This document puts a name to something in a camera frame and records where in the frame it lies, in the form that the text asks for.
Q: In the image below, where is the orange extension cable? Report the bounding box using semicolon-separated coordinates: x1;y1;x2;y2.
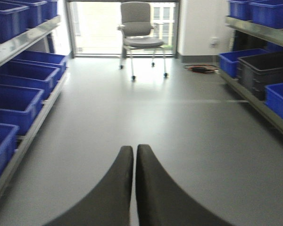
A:
184;64;219;74

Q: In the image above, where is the grey office chair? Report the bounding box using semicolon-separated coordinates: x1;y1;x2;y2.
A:
117;1;166;81

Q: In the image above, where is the black plastic crate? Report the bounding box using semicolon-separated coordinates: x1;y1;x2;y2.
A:
237;52;283;101

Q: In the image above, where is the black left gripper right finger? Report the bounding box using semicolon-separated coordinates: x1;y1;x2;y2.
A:
135;144;230;226

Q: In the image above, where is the right steel bin shelf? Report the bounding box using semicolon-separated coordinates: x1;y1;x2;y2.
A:
218;15;283;143

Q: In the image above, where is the steel bin shelf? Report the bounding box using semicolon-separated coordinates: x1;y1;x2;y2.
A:
0;15;69;212
218;15;283;143

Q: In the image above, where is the left steel bin shelf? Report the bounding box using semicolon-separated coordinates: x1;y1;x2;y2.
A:
0;15;69;212

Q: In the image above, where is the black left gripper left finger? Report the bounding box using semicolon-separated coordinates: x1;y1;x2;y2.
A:
46;146;134;226

